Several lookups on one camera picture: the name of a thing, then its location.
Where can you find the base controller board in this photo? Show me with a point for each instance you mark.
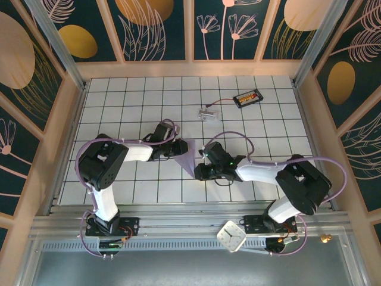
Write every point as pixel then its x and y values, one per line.
pixel 110 245
pixel 279 242

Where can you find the white square clock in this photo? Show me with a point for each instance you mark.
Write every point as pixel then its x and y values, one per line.
pixel 231 236

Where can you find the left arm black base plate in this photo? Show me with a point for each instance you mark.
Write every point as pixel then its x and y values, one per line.
pixel 131 226

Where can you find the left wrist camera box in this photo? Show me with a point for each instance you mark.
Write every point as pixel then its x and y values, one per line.
pixel 178 130

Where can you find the aluminium table frame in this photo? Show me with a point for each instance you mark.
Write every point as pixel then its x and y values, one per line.
pixel 184 220

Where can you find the brass knob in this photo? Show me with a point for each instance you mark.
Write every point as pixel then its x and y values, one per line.
pixel 326 238

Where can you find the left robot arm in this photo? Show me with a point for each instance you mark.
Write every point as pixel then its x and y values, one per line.
pixel 101 167

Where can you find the clear plastic metal part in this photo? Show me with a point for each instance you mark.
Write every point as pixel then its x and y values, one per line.
pixel 208 114

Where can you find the left base controller board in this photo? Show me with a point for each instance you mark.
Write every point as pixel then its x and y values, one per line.
pixel 110 245

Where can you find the aluminium corner post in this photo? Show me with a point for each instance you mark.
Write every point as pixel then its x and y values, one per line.
pixel 53 38
pixel 321 38

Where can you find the black board with yellow connectors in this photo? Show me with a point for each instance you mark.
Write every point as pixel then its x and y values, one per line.
pixel 247 99

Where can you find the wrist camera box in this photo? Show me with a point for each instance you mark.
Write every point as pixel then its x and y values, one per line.
pixel 204 150
pixel 178 130

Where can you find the purple paper sheet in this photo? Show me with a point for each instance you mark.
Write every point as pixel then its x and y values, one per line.
pixel 187 161

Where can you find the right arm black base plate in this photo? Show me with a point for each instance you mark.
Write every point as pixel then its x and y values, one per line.
pixel 253 223

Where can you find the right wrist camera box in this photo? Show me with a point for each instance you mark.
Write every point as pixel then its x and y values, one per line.
pixel 204 150

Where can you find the right base controller board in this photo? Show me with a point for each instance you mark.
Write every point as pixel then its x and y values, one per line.
pixel 279 242

